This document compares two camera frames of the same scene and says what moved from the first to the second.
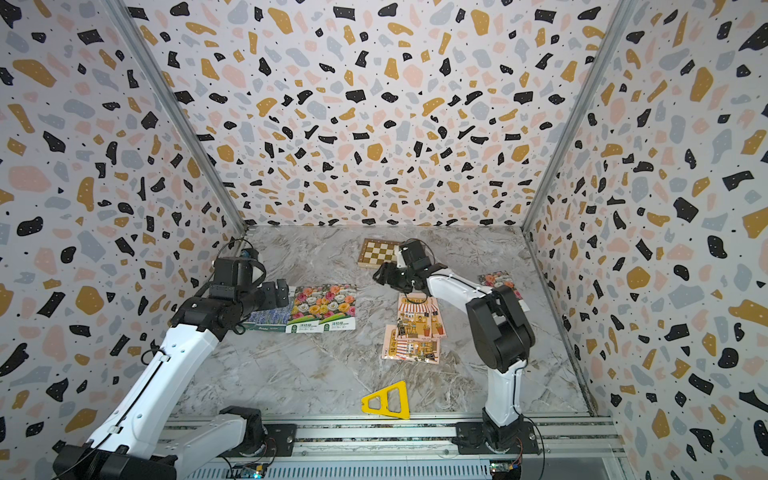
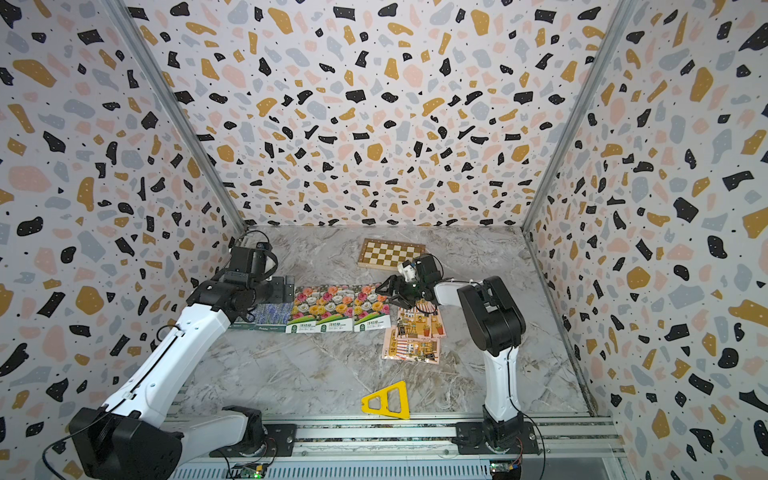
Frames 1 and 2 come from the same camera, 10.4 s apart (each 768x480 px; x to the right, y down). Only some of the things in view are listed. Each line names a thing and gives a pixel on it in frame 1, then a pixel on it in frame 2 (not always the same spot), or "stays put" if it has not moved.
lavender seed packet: x=272 y=319 stays put
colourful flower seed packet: x=337 y=307 stays put
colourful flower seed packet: x=499 y=278 -> x=371 y=309
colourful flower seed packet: x=306 y=310 stays put
